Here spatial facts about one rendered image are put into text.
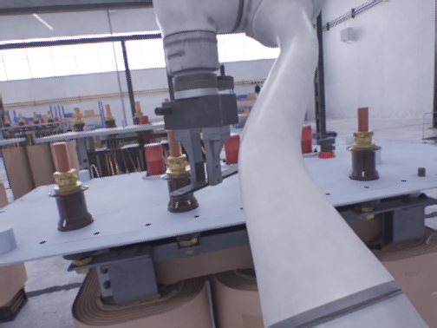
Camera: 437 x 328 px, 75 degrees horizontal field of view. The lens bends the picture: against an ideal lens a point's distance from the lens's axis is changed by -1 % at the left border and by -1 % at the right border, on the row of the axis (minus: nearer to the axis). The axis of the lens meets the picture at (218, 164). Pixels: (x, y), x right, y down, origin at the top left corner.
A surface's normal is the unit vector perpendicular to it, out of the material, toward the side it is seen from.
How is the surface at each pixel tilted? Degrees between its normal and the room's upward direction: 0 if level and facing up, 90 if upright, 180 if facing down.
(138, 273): 90
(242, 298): 90
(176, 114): 90
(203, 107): 90
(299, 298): 51
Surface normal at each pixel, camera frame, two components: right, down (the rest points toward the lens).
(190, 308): 0.73, 0.05
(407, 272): 0.19, 0.16
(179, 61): -0.59, 0.22
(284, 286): -0.73, -0.38
